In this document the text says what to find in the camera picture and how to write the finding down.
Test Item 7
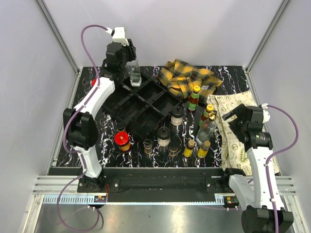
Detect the clear oil bottle gold spout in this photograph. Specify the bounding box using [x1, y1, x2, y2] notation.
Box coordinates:
[127, 59, 142, 87]

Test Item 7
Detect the yellow label bottle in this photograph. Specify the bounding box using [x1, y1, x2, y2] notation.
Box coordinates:
[183, 139, 195, 158]
[197, 141, 211, 159]

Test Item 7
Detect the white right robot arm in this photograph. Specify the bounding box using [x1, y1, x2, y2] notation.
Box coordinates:
[220, 104, 294, 233]

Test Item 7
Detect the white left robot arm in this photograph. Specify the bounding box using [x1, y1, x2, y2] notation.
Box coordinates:
[63, 39, 137, 192]

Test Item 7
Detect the red sauce bottle front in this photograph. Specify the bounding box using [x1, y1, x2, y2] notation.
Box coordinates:
[199, 104, 214, 127]

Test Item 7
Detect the cream printed cloth bag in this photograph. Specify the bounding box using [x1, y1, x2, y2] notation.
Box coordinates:
[206, 90, 280, 176]

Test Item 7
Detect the red sauce bottle yellow cap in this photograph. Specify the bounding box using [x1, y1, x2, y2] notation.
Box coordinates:
[188, 85, 200, 112]

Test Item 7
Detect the black compartment organizer tray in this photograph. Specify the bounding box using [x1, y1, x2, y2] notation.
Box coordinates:
[102, 73, 183, 141]

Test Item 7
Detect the black top grinder back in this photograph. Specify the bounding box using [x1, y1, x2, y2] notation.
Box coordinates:
[171, 106, 184, 126]

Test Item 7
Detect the black grinder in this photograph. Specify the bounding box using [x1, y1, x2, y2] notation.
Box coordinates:
[157, 127, 170, 147]
[171, 106, 184, 126]

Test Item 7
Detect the yellow plaid cloth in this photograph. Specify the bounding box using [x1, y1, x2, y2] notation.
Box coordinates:
[157, 59, 222, 103]

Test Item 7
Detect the small glass jar right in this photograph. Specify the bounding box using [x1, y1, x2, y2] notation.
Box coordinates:
[169, 142, 179, 157]

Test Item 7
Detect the small glass jar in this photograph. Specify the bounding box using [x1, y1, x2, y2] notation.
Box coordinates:
[169, 142, 179, 157]
[143, 139, 153, 154]

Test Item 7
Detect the black top grinder front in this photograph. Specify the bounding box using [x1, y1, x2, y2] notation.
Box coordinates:
[157, 127, 170, 147]

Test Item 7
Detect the red lid jar front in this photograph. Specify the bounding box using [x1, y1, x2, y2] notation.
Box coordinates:
[114, 132, 131, 153]

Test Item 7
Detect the small glass jar left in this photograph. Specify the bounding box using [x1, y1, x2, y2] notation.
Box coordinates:
[143, 139, 153, 154]

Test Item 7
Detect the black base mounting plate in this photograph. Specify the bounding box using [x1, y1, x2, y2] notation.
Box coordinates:
[77, 167, 234, 205]

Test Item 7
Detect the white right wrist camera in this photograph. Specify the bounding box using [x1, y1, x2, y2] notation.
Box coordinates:
[259, 103, 270, 123]

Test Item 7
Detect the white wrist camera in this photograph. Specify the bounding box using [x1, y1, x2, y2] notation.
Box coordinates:
[106, 27, 129, 46]
[259, 103, 270, 123]

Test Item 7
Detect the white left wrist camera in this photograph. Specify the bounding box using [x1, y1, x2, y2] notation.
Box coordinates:
[106, 27, 129, 46]

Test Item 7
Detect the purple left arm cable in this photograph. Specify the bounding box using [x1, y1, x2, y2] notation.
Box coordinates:
[56, 24, 115, 231]

